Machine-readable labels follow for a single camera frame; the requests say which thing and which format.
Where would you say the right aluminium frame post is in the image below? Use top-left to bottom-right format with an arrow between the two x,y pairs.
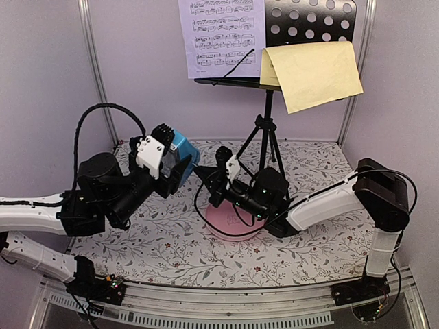
337,1 -> 377,149

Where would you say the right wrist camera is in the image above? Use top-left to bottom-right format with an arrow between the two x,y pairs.
215,146 -> 241,182

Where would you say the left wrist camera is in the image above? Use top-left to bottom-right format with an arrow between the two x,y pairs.
134,123 -> 175,180

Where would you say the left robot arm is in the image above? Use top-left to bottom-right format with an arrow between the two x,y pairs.
1,136 -> 200,297

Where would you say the aluminium frame post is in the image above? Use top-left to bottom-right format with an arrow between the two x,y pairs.
77,0 -> 119,147
337,1 -> 377,149

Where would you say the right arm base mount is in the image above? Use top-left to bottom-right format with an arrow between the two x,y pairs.
331,273 -> 390,322

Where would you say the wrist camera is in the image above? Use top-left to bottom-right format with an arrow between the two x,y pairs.
215,146 -> 241,182
134,123 -> 175,180

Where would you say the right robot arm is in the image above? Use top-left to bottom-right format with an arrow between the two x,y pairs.
194,158 -> 416,299

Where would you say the floral table mat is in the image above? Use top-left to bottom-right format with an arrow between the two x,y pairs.
67,138 -> 392,288

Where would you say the yellow sheet music page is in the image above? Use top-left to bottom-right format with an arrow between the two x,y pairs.
260,41 -> 364,114

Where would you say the black music stand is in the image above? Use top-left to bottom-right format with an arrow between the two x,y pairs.
195,1 -> 357,173

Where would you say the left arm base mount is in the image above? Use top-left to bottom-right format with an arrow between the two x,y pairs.
65,256 -> 126,306

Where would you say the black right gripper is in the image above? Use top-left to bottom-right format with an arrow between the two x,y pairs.
195,164 -> 268,219

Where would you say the pink plate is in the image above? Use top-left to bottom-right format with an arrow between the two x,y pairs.
204,201 -> 265,242

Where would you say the purple sheet music page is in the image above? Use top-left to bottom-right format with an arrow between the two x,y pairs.
178,0 -> 265,79

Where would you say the aluminium front rail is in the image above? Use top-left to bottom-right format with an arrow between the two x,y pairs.
29,267 -> 433,328

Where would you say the left aluminium frame post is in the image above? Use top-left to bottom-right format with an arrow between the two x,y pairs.
77,0 -> 119,147

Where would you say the blue metronome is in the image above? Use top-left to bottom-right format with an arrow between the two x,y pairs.
161,130 -> 200,187

